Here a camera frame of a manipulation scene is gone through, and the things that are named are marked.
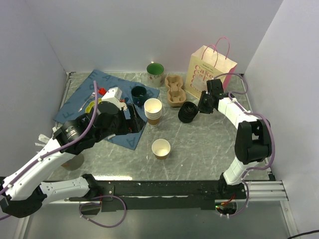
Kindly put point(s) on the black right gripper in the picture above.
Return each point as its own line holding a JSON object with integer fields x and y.
{"x": 202, "y": 108}

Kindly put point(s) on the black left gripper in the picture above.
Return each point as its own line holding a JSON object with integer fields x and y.
{"x": 134, "y": 124}

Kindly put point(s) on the brown pulp cup carrier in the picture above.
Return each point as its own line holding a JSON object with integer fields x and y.
{"x": 176, "y": 95}

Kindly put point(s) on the cream cakes paper bag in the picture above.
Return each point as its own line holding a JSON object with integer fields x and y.
{"x": 205, "y": 64}

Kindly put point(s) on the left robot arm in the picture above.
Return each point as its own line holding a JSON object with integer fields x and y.
{"x": 26, "y": 191}

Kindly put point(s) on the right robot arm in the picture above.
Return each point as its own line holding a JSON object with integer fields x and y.
{"x": 253, "y": 143}

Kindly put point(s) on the stack of black lids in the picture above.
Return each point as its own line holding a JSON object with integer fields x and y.
{"x": 187, "y": 112}

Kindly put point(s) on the stack of paper cups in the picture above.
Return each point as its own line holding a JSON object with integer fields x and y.
{"x": 153, "y": 110}

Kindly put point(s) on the dark green mug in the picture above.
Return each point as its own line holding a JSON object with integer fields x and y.
{"x": 139, "y": 95}

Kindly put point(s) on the yellow-green dotted plate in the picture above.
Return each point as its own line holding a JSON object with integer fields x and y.
{"x": 90, "y": 106}

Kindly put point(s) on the silver fork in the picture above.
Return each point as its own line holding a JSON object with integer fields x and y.
{"x": 92, "y": 96}

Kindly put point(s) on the blue letter-print cloth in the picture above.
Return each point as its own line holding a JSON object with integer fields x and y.
{"x": 69, "y": 110}

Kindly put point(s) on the white floral mug green inside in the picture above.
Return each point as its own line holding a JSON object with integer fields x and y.
{"x": 155, "y": 73}

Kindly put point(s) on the grey cup of straws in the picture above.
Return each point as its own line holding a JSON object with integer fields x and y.
{"x": 72, "y": 164}

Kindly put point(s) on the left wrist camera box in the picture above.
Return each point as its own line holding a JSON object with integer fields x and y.
{"x": 113, "y": 95}

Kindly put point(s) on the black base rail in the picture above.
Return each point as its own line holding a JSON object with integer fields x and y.
{"x": 151, "y": 195}

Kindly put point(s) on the aluminium frame rail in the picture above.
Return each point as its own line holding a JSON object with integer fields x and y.
{"x": 264, "y": 191}

